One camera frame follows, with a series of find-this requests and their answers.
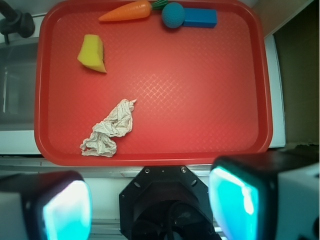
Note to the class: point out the blue rectangular block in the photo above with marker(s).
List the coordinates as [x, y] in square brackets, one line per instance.
[200, 18]

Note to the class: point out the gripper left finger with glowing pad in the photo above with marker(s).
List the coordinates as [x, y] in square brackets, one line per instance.
[45, 206]

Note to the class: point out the crumpled white cloth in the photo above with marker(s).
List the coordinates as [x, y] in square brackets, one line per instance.
[117, 124]

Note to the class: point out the blue dimpled ball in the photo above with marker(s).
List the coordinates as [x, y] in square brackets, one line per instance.
[173, 15]

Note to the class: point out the red plastic tray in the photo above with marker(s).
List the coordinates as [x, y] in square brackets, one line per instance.
[200, 92]

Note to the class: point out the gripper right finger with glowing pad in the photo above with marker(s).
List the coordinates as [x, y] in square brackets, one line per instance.
[266, 196]

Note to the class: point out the yellow green sponge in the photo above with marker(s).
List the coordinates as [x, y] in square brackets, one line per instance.
[91, 54]

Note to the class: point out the grey sink basin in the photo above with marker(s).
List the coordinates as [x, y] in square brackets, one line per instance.
[18, 63]

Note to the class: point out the orange toy carrot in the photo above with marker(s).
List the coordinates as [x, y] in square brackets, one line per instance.
[139, 9]

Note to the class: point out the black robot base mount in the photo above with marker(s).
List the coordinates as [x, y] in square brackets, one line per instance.
[166, 203]

